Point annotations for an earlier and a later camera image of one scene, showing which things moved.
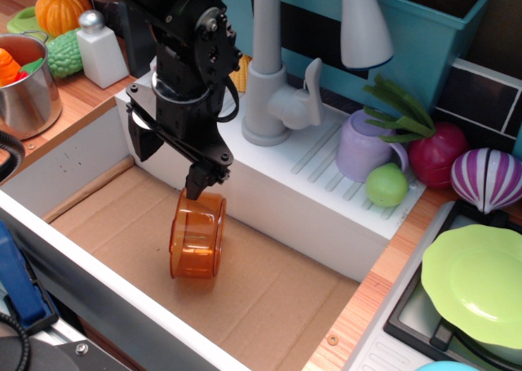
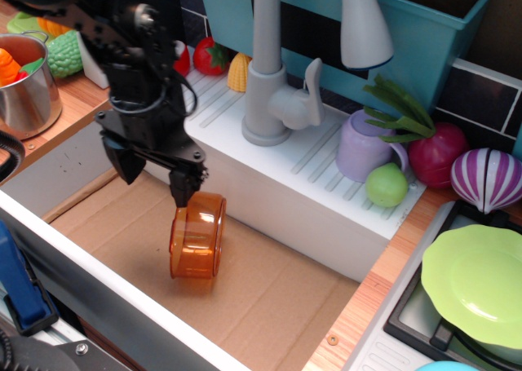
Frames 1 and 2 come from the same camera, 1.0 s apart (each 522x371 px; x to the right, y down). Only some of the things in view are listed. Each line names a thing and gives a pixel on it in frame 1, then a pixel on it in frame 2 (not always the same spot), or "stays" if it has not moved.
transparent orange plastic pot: [196, 234] stays
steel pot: [33, 105] stays
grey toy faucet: [274, 105] stays
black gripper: [189, 127] to [158, 130]
